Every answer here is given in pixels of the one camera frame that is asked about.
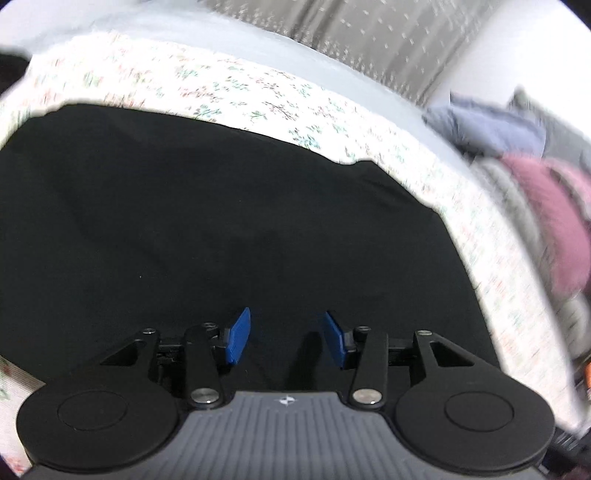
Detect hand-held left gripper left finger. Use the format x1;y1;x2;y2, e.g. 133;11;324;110
99;307;252;411

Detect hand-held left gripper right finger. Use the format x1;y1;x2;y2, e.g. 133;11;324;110
318;311;477;411

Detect black pants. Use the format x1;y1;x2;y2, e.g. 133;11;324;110
0;103;503;403

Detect floral bed sheet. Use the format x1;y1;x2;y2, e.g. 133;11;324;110
0;31;583;476

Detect grey patterned curtain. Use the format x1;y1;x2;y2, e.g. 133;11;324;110
203;0;497;109

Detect grey cloth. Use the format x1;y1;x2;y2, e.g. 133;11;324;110
508;87;591;169

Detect blue-grey cloth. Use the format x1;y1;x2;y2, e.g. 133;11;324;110
422;91;548;160

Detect dark cloth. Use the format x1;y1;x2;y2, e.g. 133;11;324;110
0;51;31;100

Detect light blue bed cover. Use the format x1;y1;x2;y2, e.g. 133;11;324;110
0;0;472;158

